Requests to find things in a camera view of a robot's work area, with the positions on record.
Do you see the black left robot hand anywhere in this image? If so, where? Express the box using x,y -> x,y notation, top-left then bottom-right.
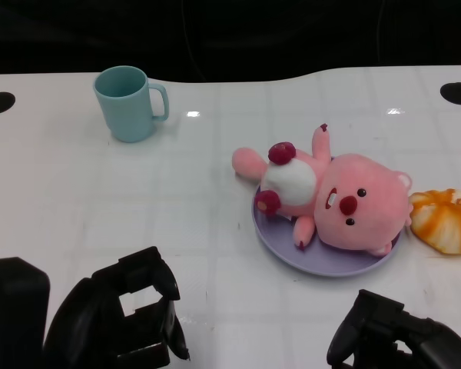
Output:
41,245 -> 190,369

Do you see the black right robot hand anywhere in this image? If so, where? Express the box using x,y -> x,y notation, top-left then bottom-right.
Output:
325,288 -> 461,369

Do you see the pink plush beaver doll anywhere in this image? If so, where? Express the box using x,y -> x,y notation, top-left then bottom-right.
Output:
230,122 -> 414,258

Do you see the purple round plate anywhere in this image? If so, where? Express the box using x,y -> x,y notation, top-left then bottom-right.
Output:
251,155 -> 403,278

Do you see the orange striped bread toy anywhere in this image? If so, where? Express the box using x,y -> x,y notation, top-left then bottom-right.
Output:
407,188 -> 461,256

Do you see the light blue mug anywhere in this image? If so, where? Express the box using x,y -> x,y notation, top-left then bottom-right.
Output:
92,65 -> 171,144

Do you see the black backdrop cloth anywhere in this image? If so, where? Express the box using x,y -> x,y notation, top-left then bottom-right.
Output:
0,0 -> 461,84

